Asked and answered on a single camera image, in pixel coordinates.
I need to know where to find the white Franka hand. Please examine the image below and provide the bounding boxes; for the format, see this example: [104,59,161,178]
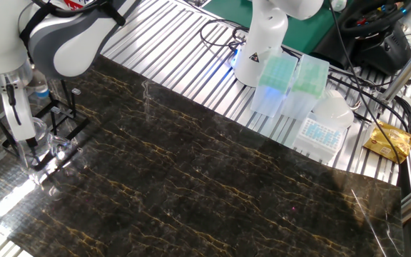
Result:
[0,84,39,151]

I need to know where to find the clear glass jar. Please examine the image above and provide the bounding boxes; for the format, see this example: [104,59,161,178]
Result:
[14,116,81,183]

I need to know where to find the black marble pattern mat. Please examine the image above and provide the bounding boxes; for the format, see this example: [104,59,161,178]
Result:
[0,55,405,257]

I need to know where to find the green pipette tip box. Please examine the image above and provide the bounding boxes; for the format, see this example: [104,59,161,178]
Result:
[282,54,330,121]
[250,53,299,119]

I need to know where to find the blue pipette tip box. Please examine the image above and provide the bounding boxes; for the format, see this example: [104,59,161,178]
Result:
[293,116,348,164]

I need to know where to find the translucent white plastic lid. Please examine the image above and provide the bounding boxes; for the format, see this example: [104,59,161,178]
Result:
[311,89,355,130]

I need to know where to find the gold snack packet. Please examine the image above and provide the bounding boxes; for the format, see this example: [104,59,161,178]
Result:
[362,119,411,165]

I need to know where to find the black racing wheel controller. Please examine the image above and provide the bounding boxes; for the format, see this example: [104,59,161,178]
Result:
[312,0,411,76]

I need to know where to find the black wire cup rack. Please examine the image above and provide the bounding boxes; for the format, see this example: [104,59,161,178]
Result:
[0,80,92,172]

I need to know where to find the black coiled cable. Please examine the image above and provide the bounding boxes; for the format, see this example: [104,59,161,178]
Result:
[197,17,251,51]

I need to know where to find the long thin black cable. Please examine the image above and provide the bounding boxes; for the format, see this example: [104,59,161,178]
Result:
[328,0,402,165]

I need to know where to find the black cable bundle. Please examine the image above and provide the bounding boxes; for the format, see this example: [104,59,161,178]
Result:
[328,69,411,133]

